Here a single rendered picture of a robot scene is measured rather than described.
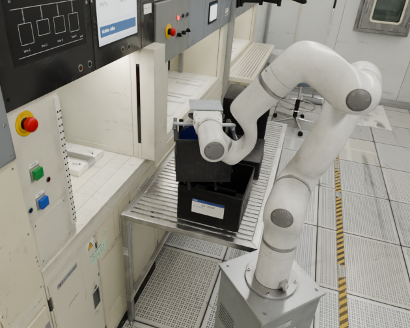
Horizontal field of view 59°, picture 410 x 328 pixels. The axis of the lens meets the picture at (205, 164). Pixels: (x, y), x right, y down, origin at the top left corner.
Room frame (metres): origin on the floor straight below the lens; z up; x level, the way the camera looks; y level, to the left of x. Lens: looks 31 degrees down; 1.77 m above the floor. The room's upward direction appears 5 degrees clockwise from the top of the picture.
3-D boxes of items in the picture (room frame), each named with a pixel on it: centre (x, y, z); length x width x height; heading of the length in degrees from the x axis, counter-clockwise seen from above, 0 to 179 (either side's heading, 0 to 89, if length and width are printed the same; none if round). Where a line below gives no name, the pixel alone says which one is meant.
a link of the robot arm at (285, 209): (0.89, -0.26, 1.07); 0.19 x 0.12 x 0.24; 160
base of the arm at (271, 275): (0.92, -0.27, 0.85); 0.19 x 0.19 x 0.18
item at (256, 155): (1.74, -0.17, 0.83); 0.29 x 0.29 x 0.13; 78
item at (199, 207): (1.32, -0.06, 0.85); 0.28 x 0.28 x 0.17; 75
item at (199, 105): (1.26, 0.01, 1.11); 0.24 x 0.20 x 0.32; 97
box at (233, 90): (2.17, -0.24, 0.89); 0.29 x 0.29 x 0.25; 80
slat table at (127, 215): (1.77, -0.10, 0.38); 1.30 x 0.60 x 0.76; 166
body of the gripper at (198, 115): (1.15, 0.00, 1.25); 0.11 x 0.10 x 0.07; 7
